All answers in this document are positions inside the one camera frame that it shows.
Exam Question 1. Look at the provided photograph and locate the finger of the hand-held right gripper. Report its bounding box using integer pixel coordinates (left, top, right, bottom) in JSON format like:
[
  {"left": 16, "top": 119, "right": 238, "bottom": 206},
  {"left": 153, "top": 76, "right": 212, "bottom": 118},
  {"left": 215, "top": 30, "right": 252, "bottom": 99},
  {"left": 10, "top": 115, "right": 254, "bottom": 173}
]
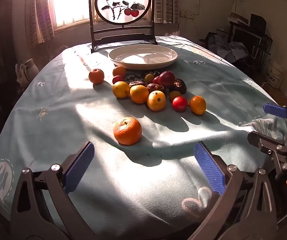
[
  {"left": 263, "top": 103, "right": 287, "bottom": 132},
  {"left": 248, "top": 131, "right": 287, "bottom": 188}
]

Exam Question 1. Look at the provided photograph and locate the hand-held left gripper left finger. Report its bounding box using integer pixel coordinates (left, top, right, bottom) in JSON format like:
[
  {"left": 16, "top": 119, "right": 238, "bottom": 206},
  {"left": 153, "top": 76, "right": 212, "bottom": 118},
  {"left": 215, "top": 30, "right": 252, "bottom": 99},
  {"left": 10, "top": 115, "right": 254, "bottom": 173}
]
[{"left": 10, "top": 141, "right": 95, "bottom": 240}]

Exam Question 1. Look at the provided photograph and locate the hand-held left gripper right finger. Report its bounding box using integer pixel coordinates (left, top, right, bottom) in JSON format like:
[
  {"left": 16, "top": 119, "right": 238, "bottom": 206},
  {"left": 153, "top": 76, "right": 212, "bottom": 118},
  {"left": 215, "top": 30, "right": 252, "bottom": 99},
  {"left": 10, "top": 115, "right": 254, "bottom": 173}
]
[{"left": 187, "top": 141, "right": 277, "bottom": 240}]

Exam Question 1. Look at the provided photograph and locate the large mandarin orange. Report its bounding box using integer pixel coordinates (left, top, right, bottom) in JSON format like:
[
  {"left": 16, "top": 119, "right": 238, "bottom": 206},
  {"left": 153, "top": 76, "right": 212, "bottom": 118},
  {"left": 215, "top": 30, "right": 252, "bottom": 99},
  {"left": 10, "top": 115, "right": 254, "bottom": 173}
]
[{"left": 113, "top": 117, "right": 142, "bottom": 146}]

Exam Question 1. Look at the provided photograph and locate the red cherry tomato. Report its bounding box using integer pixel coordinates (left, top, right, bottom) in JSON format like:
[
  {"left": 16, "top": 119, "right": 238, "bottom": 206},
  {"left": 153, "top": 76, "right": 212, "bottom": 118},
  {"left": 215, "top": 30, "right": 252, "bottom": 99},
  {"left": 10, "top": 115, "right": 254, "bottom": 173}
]
[{"left": 172, "top": 96, "right": 188, "bottom": 112}]

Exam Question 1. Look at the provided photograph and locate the yellow spotted citrus fruit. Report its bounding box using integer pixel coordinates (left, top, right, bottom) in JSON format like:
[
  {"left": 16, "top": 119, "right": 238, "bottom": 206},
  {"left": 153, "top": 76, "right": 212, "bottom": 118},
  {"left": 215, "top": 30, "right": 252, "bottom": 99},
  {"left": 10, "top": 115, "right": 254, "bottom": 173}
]
[{"left": 147, "top": 90, "right": 166, "bottom": 112}]

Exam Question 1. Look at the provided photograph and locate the orange citrus fruit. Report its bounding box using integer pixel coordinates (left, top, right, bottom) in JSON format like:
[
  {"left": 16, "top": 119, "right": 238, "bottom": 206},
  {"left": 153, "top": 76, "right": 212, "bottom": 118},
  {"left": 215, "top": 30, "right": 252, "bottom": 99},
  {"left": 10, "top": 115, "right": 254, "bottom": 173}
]
[
  {"left": 130, "top": 85, "right": 149, "bottom": 104},
  {"left": 190, "top": 95, "right": 206, "bottom": 115}
]

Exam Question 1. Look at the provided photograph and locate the dark wrinkled passion fruit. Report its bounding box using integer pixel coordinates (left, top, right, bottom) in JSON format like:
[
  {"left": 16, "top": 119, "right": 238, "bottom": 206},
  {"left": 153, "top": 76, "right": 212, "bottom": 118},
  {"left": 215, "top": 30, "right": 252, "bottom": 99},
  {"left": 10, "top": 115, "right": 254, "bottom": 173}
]
[{"left": 146, "top": 83, "right": 165, "bottom": 94}]

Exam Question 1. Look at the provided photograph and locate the white ceramic plate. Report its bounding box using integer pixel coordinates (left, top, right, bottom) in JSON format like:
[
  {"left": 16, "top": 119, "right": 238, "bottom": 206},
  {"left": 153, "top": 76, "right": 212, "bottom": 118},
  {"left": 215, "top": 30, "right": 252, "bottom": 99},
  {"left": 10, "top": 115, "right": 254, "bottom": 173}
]
[{"left": 108, "top": 45, "right": 178, "bottom": 70}]

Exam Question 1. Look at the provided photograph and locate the white plastic bucket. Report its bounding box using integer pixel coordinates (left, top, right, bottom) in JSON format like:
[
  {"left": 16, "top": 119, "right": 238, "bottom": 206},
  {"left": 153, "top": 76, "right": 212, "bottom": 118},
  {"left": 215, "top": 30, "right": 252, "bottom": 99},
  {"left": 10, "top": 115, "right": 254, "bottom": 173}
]
[{"left": 265, "top": 61, "right": 285, "bottom": 88}]

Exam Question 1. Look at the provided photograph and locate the dark cluttered shelf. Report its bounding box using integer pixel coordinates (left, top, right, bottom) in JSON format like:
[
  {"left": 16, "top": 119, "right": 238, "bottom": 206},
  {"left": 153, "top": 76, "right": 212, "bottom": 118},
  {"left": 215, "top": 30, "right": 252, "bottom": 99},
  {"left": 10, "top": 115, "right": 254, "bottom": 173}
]
[{"left": 230, "top": 12, "right": 271, "bottom": 64}]

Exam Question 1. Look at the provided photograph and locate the small orange tomato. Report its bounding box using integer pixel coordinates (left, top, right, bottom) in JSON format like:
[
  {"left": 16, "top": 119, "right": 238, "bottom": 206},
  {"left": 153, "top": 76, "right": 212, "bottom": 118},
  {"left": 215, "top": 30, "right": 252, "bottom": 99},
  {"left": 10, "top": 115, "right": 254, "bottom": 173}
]
[{"left": 169, "top": 90, "right": 182, "bottom": 102}]

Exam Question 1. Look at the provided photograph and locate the pile of clothes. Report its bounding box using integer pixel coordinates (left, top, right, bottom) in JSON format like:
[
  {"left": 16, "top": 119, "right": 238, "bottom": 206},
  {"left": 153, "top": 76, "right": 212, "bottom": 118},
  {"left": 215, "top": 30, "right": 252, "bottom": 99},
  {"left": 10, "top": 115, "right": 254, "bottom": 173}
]
[{"left": 200, "top": 31, "right": 246, "bottom": 63}]

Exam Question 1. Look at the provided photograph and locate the white ceramic jug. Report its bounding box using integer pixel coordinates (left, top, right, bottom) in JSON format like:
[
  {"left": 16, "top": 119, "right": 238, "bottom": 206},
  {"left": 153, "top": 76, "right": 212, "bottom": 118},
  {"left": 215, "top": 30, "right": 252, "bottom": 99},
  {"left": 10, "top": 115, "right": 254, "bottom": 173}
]
[{"left": 16, "top": 58, "right": 39, "bottom": 86}]

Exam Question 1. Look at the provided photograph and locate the checked curtain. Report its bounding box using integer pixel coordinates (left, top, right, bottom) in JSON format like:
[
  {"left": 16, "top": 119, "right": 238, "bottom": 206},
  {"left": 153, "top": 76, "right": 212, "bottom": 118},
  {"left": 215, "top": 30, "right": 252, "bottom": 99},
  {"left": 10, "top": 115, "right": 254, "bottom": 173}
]
[
  {"left": 26, "top": 0, "right": 55, "bottom": 46},
  {"left": 153, "top": 0, "right": 181, "bottom": 24}
]

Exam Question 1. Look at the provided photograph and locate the bright window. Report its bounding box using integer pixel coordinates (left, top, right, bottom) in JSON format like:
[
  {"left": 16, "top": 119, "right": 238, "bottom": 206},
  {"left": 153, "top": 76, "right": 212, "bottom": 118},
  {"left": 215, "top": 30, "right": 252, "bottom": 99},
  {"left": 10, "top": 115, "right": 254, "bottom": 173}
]
[{"left": 42, "top": 0, "right": 96, "bottom": 27}]

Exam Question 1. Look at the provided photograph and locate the round painted screen on stand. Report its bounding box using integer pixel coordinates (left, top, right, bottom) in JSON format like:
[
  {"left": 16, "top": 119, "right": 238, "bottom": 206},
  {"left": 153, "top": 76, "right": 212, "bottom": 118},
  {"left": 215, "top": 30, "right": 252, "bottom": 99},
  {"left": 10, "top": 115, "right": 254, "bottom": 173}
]
[{"left": 90, "top": 0, "right": 157, "bottom": 53}]

